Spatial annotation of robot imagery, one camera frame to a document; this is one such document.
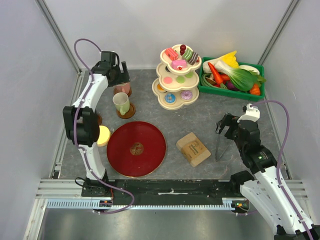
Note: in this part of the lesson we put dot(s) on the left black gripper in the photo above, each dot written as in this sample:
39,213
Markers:
123,77

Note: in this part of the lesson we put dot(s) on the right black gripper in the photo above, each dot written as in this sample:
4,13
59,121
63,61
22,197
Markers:
225,121

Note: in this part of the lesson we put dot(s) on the metal serving tongs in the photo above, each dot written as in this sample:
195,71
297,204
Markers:
219,151

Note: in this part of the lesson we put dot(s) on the pink mug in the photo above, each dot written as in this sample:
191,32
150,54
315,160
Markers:
120,88

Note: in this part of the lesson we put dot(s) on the light green mug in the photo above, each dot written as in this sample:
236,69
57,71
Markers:
121,102

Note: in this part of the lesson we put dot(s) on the purple sprinkled donut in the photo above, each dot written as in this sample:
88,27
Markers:
186,95

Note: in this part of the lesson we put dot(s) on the orange glazed donut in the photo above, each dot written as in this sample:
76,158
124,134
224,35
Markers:
160,89

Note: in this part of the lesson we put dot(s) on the green sandwich cookie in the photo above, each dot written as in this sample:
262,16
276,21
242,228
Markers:
189,75
180,79

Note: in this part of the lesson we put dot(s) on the pink sandwich cookie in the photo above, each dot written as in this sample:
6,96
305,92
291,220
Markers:
167,80

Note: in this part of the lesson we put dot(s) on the blue white orange donut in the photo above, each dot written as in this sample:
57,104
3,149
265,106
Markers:
170,98

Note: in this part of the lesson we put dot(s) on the red layered cake slice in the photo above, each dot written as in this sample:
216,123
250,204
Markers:
171,54

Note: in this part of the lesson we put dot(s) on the pink layered cake slice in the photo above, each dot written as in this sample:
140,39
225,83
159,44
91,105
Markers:
179,64

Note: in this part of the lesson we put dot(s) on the brown layered cake slice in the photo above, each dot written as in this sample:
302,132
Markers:
194,59

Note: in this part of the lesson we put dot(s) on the green layered cake slice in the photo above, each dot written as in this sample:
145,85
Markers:
187,54

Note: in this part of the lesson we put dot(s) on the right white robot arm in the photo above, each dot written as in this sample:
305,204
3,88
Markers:
263,184

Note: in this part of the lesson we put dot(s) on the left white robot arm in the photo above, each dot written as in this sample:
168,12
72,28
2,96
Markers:
81,120

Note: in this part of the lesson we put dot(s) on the brown wooden coaster far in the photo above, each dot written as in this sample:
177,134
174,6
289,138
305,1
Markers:
128,91

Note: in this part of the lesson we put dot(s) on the brown wooden coaster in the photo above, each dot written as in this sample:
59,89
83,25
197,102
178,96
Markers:
128,91
129,114
100,120

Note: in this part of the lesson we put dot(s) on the toy purple eggplant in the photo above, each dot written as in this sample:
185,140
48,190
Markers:
231,87

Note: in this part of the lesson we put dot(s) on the green plastic vegetable crate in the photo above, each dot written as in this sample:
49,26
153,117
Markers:
207,83

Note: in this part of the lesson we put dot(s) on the small orange toy carrot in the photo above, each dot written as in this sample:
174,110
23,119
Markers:
255,90

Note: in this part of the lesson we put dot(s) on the wooden block with label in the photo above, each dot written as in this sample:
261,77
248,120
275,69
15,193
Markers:
193,149

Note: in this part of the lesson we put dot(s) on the toy bok choy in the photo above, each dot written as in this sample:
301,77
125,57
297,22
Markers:
242,79

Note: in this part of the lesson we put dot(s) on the brown wooden coaster near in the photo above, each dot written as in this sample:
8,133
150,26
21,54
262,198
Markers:
129,114

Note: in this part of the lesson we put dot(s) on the brown wooden coaster left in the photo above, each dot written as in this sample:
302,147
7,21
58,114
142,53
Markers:
100,120

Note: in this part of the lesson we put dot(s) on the toy white radish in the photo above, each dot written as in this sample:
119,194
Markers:
250,68

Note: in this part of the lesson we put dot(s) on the cream three-tier dessert stand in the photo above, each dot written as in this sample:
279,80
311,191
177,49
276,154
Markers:
175,88

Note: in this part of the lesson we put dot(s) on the toy yellow corn cabbage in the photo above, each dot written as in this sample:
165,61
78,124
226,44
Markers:
230,59

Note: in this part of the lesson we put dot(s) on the dark red round tray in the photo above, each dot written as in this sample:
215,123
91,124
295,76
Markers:
136,149

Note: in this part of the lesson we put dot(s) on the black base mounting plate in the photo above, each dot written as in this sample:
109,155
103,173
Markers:
166,192

